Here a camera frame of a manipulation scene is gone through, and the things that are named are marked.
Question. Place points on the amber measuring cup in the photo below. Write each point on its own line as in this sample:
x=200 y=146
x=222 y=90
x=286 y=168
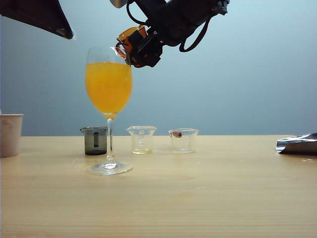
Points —
x=125 y=33

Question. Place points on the clear measuring cup yellow residue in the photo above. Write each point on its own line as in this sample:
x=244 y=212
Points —
x=141 y=141

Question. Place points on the beige paper cup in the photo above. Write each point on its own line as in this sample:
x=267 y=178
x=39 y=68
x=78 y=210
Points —
x=10 y=136

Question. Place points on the wine glass with juice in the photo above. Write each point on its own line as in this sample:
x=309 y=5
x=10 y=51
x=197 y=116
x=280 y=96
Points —
x=109 y=86

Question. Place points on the grey tinted measuring cup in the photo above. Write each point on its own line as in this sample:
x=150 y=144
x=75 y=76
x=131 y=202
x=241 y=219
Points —
x=89 y=142

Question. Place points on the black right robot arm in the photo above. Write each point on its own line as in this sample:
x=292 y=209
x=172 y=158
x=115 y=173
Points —
x=208 y=7

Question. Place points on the clear measuring cup brown spot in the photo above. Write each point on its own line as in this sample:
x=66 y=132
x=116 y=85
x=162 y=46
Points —
x=183 y=142

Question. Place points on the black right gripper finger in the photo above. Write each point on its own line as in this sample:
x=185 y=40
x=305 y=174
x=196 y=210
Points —
x=137 y=39
x=148 y=58

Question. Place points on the silver foil bag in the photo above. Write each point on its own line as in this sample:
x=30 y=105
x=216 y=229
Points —
x=297 y=146

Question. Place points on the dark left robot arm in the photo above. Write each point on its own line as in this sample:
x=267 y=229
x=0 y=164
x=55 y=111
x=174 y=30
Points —
x=32 y=15

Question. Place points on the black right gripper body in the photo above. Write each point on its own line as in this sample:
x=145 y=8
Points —
x=171 y=22

